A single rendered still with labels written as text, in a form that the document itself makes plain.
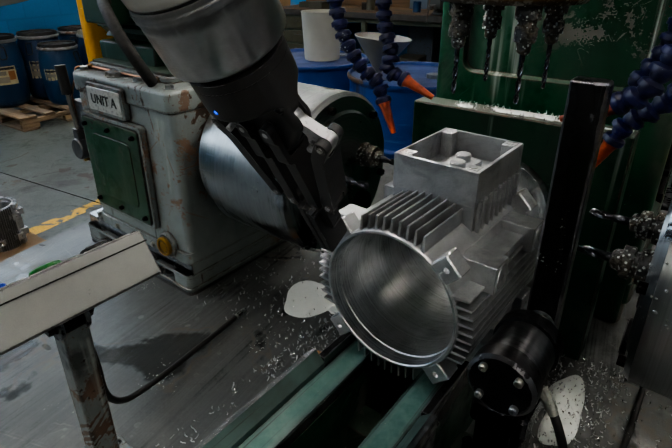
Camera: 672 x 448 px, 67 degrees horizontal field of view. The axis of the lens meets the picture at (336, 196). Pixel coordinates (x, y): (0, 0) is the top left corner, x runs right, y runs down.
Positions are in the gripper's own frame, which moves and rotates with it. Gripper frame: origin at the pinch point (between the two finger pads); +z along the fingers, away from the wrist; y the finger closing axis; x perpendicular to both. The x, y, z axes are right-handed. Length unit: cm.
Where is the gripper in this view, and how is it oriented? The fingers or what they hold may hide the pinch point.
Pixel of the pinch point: (324, 219)
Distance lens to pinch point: 50.7
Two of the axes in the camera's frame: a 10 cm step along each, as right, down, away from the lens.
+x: -5.3, 7.4, -4.2
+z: 3.0, 6.2, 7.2
